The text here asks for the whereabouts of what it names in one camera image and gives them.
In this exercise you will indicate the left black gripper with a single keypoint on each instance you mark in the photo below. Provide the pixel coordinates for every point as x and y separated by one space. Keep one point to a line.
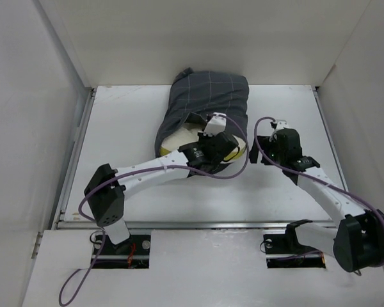
203 138

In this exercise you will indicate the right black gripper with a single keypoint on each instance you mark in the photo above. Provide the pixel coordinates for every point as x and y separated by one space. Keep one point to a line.
267 141

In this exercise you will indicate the cream pillow with yellow edge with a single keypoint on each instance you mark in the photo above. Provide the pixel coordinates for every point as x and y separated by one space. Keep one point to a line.
188 133

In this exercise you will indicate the dark plaid pillowcase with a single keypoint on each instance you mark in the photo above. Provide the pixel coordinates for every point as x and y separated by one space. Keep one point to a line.
199 93

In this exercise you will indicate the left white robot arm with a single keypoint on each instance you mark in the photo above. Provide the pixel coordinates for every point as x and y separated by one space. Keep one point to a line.
108 188

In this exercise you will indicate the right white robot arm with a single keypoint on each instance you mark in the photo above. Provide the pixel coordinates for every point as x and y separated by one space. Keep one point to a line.
358 240

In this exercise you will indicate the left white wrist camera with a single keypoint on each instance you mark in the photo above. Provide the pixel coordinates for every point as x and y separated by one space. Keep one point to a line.
216 123

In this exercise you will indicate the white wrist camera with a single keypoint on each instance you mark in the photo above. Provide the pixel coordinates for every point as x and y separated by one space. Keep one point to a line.
279 125
216 123

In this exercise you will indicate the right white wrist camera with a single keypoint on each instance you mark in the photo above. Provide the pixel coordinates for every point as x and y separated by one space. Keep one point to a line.
279 125

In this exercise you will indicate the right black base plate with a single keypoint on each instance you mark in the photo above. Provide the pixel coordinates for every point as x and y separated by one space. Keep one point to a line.
281 255

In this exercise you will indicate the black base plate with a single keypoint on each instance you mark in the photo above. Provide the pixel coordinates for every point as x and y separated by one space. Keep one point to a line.
131 254
281 255

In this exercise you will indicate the front aluminium rail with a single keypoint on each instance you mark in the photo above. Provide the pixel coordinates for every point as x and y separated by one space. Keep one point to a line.
62 225

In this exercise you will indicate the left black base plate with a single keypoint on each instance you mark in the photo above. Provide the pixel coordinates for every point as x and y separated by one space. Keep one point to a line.
131 254

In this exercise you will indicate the left aluminium rail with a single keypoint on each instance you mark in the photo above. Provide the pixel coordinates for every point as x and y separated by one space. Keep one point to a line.
70 163

